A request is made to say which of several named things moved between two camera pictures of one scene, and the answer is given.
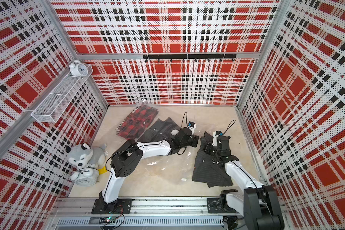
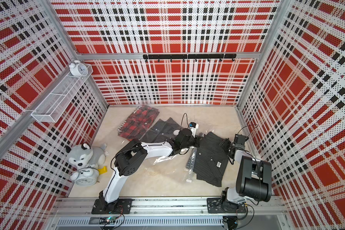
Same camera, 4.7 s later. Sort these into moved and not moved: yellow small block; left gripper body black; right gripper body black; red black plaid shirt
Moved: right gripper body black
Not moved: yellow small block; red black plaid shirt; left gripper body black
